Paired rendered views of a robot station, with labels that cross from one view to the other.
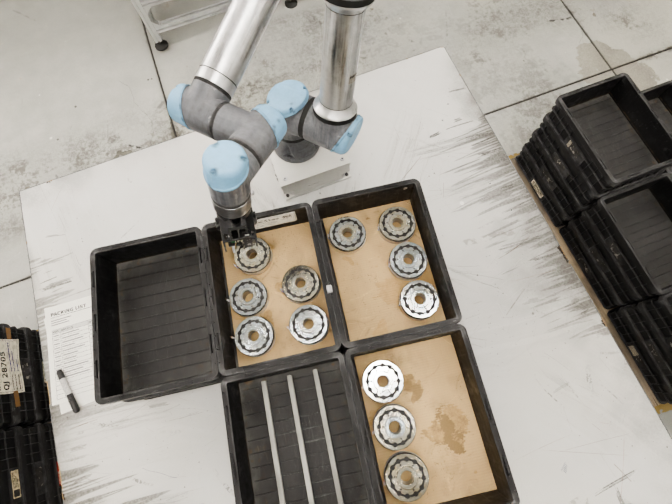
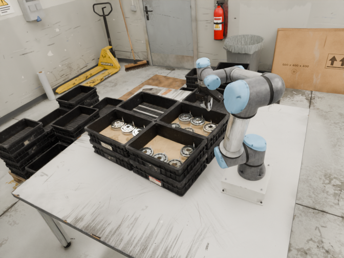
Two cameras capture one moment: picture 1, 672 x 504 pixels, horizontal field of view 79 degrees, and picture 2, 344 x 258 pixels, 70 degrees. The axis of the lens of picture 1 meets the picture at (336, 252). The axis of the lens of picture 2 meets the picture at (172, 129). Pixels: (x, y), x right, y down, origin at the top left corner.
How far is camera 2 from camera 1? 143 cm
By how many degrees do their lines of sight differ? 68
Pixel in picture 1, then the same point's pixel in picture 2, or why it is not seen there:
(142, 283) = not seen: hidden behind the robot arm
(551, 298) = (93, 213)
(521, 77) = not seen: outside the picture
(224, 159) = (201, 60)
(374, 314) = (157, 144)
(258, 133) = (206, 72)
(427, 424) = (119, 136)
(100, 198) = (286, 123)
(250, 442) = (163, 108)
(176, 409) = not seen: hidden behind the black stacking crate
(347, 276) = (176, 146)
